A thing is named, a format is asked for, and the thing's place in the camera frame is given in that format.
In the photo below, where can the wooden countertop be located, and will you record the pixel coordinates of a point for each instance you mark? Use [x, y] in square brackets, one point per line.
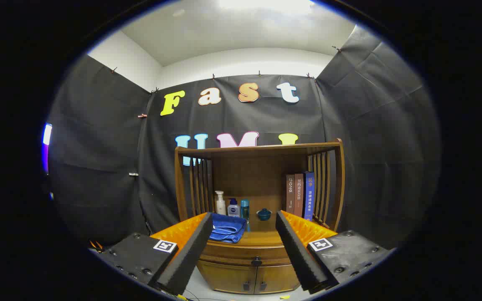
[262, 238]

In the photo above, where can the white bottle blue cap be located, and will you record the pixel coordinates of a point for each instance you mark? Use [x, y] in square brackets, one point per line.
[233, 210]

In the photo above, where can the wooden cabinet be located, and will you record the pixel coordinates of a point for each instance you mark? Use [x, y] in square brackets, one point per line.
[249, 175]

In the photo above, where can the black backdrop cloth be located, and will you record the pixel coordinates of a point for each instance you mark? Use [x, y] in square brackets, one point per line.
[98, 146]

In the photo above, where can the tall teal bottle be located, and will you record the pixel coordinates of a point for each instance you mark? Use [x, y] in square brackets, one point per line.
[245, 209]

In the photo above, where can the dark brown book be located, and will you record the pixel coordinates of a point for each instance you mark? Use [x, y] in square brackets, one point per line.
[290, 192]

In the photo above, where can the folded blue towel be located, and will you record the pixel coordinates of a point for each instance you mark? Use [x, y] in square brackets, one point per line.
[228, 228]

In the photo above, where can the blue book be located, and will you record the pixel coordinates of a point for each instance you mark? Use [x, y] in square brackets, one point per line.
[309, 196]

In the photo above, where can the dark blue lidded teacup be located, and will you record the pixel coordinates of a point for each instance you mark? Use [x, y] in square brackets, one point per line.
[264, 215]

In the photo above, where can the reddish brown book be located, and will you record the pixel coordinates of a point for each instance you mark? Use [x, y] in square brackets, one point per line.
[299, 194]

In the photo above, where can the white pump bottle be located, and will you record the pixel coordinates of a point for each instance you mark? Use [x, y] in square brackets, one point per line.
[220, 207]

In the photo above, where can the wooden cabinet door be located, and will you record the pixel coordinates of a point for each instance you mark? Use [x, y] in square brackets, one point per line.
[278, 278]
[228, 278]

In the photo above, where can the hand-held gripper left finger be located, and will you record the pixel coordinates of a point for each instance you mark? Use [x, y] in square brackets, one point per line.
[191, 255]

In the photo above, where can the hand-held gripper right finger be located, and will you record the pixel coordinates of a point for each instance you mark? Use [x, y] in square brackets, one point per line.
[299, 255]

